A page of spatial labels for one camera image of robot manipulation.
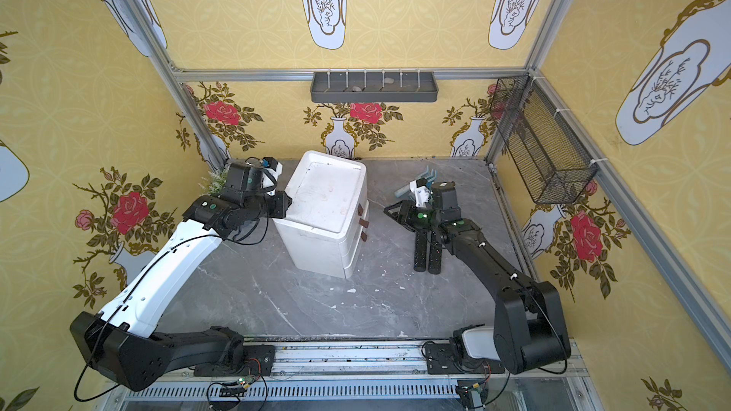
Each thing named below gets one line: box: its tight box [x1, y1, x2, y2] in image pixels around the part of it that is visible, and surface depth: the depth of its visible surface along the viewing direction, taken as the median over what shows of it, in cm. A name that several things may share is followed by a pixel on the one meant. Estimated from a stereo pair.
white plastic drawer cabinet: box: [273, 150, 370, 279], surface depth 81 cm
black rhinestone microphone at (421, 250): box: [414, 230, 428, 273], surface depth 93 cm
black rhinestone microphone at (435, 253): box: [428, 231, 443, 275], surface depth 92 cm
